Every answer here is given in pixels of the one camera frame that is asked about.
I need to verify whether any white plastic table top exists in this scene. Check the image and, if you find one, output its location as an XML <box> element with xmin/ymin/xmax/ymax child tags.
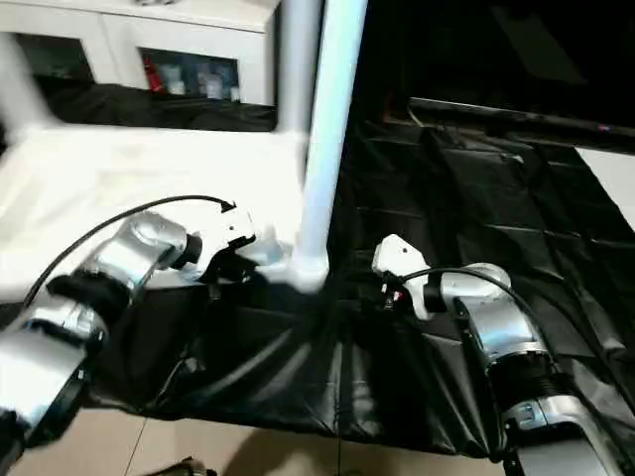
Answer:
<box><xmin>0</xmin><ymin>127</ymin><xmax>330</xmax><ymax>300</ymax></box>

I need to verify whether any black plastic mat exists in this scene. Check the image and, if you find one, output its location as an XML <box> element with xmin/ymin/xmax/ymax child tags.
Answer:
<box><xmin>0</xmin><ymin>79</ymin><xmax>635</xmax><ymax>462</ymax></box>

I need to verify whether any grey left robot foot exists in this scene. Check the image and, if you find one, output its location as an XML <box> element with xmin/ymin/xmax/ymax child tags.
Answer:
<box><xmin>171</xmin><ymin>459</ymin><xmax>219</xmax><ymax>476</ymax></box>

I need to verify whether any white cabinet with glass doors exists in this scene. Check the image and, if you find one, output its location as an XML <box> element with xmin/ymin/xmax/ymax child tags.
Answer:
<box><xmin>0</xmin><ymin>0</ymin><xmax>281</xmax><ymax>106</ymax></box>

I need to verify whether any flat white board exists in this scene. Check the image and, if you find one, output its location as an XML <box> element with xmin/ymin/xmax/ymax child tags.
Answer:
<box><xmin>580</xmin><ymin>147</ymin><xmax>635</xmax><ymax>217</ymax></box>

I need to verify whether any large black screen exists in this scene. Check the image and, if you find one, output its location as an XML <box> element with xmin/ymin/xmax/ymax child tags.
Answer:
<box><xmin>357</xmin><ymin>0</ymin><xmax>635</xmax><ymax>128</ymax></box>

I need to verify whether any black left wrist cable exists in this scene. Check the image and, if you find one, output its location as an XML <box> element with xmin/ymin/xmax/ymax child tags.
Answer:
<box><xmin>22</xmin><ymin>195</ymin><xmax>237</xmax><ymax>303</ymax></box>

